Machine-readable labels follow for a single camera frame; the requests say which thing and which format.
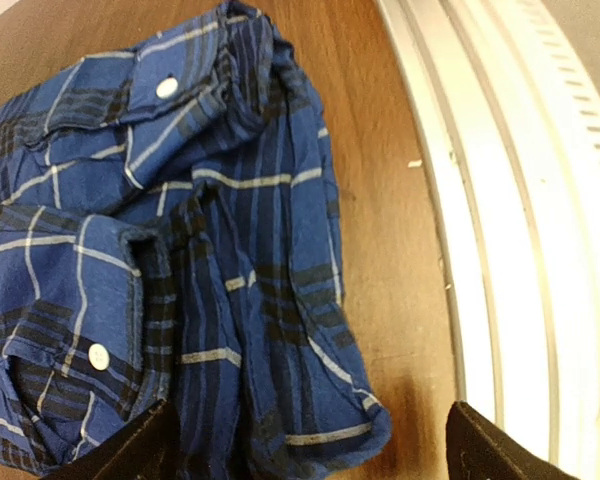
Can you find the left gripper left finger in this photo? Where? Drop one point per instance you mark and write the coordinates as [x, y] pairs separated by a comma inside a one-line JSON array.
[[146, 448]]

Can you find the blue plaid long sleeve shirt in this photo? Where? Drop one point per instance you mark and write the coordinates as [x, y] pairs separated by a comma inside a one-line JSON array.
[[169, 231]]

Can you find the front aluminium rail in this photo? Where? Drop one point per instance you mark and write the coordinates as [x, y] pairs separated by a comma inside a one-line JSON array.
[[509, 124]]

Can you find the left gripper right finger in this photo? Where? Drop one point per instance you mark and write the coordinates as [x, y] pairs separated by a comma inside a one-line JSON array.
[[477, 449]]

